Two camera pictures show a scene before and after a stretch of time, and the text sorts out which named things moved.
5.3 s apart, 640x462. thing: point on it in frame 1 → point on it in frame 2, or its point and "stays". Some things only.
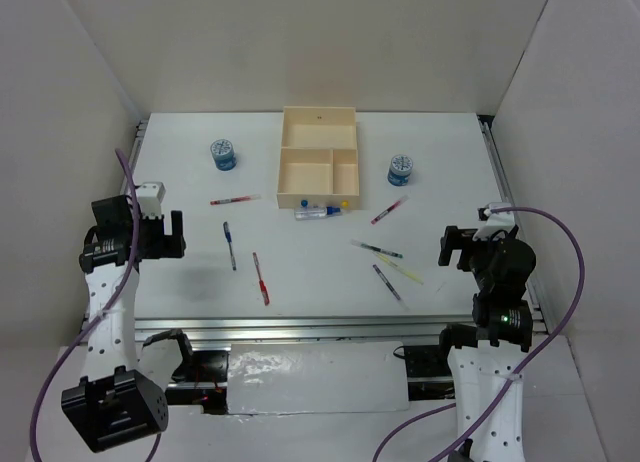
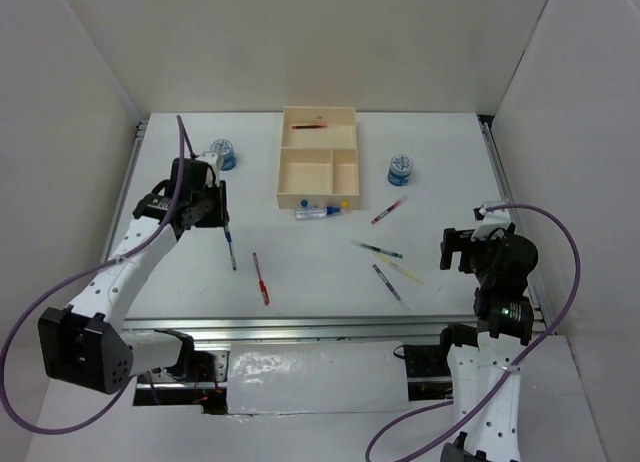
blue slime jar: [401, 166] stays
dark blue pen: [262, 284] stays
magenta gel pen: [400, 201] stays
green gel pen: [367, 246] stays
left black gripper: [168, 246] → [221, 216]
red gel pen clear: [228, 200] → [309, 126]
